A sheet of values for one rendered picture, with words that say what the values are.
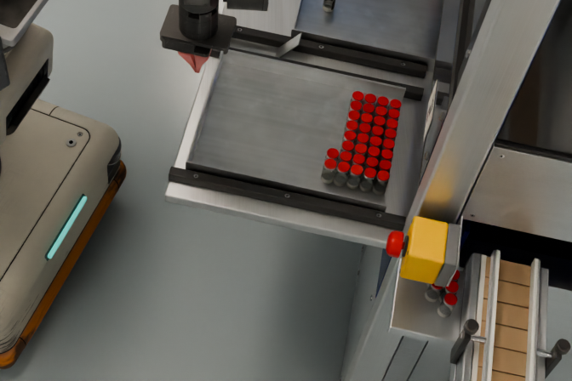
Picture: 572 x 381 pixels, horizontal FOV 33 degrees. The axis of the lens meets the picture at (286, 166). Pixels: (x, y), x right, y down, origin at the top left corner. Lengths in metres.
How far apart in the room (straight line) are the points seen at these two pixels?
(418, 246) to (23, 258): 1.10
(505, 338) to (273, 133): 0.53
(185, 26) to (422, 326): 0.59
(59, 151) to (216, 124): 0.78
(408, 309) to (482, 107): 0.41
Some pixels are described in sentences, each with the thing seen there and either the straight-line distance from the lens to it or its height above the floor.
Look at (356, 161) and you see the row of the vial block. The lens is 1.64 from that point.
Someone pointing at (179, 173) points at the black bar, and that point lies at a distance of 1.63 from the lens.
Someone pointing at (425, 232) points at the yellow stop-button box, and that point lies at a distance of 1.46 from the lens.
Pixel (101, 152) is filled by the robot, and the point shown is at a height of 0.27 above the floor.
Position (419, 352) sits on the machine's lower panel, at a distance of 1.92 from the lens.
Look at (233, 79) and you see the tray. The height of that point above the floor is 0.88.
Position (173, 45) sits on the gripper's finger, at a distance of 1.45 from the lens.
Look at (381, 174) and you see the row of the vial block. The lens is 1.63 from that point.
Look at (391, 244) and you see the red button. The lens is 1.47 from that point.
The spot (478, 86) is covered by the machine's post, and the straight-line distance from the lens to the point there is 1.27.
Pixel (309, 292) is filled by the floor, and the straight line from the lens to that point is 2.55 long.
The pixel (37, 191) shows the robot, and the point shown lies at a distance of 2.37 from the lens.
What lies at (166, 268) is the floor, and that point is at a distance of 2.56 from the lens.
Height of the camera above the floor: 2.25
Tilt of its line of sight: 55 degrees down
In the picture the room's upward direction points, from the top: 10 degrees clockwise
